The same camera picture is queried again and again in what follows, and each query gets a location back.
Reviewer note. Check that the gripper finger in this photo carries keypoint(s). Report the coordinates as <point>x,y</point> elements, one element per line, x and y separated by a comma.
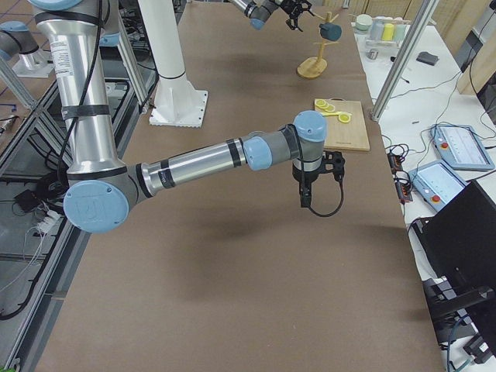
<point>291,23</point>
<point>308,196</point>
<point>303,195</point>
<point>296,26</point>

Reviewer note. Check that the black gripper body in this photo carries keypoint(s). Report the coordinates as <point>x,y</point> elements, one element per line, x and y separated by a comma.
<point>291,8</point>
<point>303,177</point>

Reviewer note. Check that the blue mug with yellow interior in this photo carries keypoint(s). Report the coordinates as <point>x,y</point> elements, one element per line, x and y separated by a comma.
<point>330,31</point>

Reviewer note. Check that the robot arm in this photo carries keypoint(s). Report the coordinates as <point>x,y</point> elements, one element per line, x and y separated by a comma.
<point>259,14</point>
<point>213,123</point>

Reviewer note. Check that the bamboo cup rack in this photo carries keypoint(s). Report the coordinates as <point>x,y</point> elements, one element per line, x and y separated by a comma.
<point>313,67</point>

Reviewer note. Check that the mint green cup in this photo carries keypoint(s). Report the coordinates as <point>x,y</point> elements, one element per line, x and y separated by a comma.
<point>363,22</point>

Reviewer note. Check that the grey cup lying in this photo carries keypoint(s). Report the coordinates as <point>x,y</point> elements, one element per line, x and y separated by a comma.
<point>377,29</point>

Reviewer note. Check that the yellow cup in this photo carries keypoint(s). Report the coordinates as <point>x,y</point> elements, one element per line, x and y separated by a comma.
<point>388,32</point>

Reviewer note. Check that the light blue cup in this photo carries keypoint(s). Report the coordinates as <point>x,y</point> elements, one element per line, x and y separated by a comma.
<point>399,32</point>

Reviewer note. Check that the wooden cutting board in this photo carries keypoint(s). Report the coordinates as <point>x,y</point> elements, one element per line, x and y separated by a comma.
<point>346,136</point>

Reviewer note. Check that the lemon slice by knife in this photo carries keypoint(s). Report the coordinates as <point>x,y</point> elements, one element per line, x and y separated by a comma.
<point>344,117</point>

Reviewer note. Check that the lemon slice middle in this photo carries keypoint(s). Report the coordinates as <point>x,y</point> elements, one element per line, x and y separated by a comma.
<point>330,108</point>

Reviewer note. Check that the blue teach pendant near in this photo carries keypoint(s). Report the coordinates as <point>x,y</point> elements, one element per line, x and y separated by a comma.
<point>437,183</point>

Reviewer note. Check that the blue teach pendant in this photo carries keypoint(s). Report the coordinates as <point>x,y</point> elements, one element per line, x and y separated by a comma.
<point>460,148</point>
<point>437,183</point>

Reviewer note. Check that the blue teach pendant far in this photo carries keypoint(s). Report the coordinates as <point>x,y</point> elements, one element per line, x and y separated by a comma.
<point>460,148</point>

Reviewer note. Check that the dark grey flat device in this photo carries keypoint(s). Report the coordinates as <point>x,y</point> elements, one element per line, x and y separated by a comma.
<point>427,58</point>

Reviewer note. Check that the black monitor right side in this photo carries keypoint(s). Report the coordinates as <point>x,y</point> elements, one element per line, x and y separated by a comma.
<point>459,242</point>

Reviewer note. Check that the aluminium frame post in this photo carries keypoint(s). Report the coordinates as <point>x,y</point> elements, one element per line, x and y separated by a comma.
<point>412,37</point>

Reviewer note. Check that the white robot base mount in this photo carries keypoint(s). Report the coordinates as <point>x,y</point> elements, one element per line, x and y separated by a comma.
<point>176,102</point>

